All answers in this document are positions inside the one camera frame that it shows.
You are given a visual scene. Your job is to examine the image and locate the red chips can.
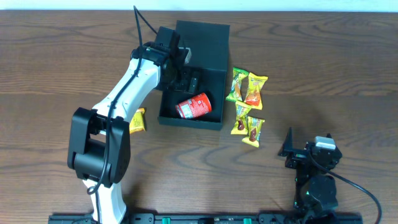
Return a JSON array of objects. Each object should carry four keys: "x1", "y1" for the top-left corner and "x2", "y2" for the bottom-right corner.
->
[{"x1": 175, "y1": 93, "x2": 212, "y2": 119}]

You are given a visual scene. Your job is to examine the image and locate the dark green box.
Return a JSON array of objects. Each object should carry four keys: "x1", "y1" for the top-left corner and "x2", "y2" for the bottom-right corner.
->
[{"x1": 158, "y1": 21, "x2": 229, "y2": 130}]

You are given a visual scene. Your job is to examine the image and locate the small yellow snack packet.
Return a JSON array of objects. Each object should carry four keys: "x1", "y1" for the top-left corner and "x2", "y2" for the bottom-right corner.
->
[{"x1": 129, "y1": 108, "x2": 146, "y2": 134}]

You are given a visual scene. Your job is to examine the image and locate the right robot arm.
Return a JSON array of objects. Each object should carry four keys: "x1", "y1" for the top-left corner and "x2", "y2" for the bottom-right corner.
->
[{"x1": 278, "y1": 128, "x2": 343, "y2": 223}]

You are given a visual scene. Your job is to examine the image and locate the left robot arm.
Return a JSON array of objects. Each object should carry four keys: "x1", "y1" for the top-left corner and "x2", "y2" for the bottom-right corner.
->
[{"x1": 67, "y1": 27, "x2": 191, "y2": 223}]

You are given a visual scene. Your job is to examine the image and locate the yellow brown snack packet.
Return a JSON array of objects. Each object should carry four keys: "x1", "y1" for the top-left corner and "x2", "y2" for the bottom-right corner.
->
[{"x1": 242, "y1": 116, "x2": 265, "y2": 147}]

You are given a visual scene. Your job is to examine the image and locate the green yellow snack packet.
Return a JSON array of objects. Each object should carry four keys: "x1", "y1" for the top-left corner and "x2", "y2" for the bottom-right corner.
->
[{"x1": 226, "y1": 67, "x2": 249, "y2": 102}]

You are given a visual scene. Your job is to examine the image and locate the yellow chocolate snack packet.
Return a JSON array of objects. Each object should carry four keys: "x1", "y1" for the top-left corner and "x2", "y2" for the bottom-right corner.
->
[{"x1": 231, "y1": 101, "x2": 252, "y2": 135}]

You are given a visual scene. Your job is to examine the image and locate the yellow orange snack packet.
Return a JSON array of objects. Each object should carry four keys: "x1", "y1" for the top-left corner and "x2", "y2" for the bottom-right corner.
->
[{"x1": 244, "y1": 73, "x2": 268, "y2": 110}]

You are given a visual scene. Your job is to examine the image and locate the left black cable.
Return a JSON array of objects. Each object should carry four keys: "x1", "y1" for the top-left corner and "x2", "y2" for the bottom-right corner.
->
[{"x1": 86, "y1": 5, "x2": 159, "y2": 224}]

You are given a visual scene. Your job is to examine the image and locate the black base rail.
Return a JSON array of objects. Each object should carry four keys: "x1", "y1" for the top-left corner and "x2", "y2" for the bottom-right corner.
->
[{"x1": 48, "y1": 213, "x2": 363, "y2": 224}]

